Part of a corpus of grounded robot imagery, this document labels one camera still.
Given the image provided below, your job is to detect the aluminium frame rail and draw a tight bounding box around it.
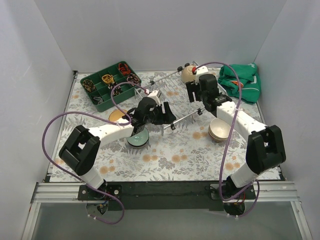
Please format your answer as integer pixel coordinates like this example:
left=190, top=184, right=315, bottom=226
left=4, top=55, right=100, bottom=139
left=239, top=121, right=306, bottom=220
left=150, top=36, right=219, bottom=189
left=22, top=181, right=312, bottom=240

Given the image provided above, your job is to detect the cream embossed bowl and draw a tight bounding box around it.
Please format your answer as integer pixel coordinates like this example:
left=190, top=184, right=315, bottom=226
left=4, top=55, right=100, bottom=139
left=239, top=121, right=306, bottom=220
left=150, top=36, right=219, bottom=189
left=208, top=118, right=231, bottom=140

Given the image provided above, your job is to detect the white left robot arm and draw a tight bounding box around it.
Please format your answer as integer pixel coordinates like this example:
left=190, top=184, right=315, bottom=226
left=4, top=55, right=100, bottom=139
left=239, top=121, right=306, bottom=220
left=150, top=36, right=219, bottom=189
left=59, top=97, right=177, bottom=200

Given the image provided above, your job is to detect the green cloth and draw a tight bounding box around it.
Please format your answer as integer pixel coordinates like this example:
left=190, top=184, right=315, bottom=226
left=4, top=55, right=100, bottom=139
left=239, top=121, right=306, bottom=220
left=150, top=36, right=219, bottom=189
left=218, top=62, right=261, bottom=105

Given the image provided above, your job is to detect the beige bowl back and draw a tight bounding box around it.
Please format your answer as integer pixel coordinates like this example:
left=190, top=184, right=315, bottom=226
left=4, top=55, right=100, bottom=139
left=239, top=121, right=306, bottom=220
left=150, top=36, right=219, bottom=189
left=181, top=65, right=196, bottom=84

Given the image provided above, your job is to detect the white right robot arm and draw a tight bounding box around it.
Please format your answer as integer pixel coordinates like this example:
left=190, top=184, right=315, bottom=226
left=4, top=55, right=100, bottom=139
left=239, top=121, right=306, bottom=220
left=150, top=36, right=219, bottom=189
left=186, top=73, right=286, bottom=199

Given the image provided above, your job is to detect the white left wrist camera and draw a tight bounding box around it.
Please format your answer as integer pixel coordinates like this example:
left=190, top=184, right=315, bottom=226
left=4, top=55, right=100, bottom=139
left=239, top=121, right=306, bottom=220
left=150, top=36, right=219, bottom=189
left=144, top=89, right=161, bottom=106

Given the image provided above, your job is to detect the dark floral roll right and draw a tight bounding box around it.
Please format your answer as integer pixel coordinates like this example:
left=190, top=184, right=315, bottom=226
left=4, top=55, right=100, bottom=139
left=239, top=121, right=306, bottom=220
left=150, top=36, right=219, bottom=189
left=126, top=73, right=141, bottom=87

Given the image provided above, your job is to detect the green compartment tray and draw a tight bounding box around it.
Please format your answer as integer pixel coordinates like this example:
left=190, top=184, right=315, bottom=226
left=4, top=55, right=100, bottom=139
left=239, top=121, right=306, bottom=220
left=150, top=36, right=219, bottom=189
left=80, top=61, right=142, bottom=112

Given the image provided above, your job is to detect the yellow patterned roll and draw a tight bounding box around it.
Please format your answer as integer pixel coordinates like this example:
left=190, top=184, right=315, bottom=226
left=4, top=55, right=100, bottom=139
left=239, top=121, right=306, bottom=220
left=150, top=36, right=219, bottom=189
left=101, top=74, right=115, bottom=85

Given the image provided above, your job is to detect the metal wire dish rack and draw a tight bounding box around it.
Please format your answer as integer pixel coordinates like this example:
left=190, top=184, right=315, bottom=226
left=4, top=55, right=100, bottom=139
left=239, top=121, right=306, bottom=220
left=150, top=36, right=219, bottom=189
left=133, top=61, right=227, bottom=136

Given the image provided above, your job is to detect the dark patterned roll left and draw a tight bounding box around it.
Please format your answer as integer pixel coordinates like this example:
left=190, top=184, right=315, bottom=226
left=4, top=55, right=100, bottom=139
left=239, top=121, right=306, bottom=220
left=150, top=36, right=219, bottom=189
left=82, top=79, right=96, bottom=93

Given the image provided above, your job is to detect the light green bowl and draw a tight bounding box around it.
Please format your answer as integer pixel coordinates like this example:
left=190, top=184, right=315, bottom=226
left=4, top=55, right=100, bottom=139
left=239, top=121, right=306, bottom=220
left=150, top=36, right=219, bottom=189
left=126, top=128, right=149, bottom=142

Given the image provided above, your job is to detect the orange black roll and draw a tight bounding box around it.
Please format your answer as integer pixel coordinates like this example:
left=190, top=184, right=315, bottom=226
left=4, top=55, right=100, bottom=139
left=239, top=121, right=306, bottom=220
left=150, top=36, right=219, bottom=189
left=118, top=63, right=131, bottom=76

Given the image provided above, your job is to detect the tan bowl front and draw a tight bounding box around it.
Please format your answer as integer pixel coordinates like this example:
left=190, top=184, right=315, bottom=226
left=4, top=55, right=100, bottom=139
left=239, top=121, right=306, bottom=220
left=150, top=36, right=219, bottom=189
left=108, top=109, right=127, bottom=122

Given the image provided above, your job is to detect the grey roll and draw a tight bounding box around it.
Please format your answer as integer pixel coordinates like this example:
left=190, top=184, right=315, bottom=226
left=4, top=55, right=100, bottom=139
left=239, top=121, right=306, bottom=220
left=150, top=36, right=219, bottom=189
left=92, top=96, right=104, bottom=105

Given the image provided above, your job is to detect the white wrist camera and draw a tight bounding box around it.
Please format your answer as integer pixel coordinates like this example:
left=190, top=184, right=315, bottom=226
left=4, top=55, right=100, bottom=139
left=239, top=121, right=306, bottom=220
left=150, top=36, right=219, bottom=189
left=144, top=89, right=161, bottom=106
left=192, top=66, right=209, bottom=83

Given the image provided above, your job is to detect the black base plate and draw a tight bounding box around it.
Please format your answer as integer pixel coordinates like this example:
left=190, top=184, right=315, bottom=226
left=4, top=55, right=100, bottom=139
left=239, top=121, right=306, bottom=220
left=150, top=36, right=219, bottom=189
left=77, top=178, right=258, bottom=211

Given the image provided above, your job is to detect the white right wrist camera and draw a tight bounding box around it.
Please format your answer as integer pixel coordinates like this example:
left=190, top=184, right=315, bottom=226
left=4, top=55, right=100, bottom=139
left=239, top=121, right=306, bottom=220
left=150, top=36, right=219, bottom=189
left=192, top=66, right=209, bottom=83

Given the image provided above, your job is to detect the dark patterned bowl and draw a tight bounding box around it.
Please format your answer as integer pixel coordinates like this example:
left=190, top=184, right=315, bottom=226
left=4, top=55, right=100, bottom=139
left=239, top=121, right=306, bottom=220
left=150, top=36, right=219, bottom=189
left=127, top=140, right=149, bottom=149

